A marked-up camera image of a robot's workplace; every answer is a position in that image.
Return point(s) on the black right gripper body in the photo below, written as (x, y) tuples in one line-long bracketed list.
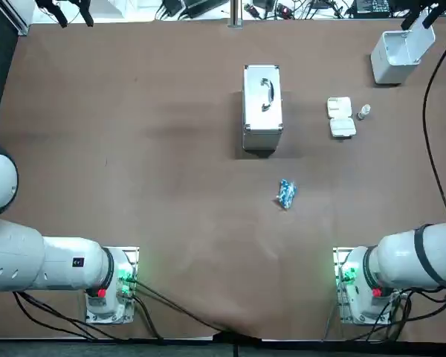
[(423, 3)]

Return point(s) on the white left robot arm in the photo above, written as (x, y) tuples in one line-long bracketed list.
[(18, 256)]

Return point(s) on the black device with red light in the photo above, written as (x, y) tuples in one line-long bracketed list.
[(285, 10)]

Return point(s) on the black power adapter with label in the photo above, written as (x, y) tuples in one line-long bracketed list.
[(371, 5)]

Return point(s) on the white open pill box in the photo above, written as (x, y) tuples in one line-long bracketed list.
[(341, 128)]

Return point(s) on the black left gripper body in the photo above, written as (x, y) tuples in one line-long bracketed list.
[(44, 3)]

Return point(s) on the small clear medicine bottle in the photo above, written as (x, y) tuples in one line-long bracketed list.
[(364, 112)]

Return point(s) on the blue and white packet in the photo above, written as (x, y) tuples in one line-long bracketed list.
[(286, 194)]

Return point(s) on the white bin with lid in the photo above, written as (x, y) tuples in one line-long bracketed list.
[(384, 70)]

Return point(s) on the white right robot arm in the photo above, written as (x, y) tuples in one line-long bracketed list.
[(394, 256)]

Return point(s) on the aluminium camera post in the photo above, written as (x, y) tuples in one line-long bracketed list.
[(235, 15)]

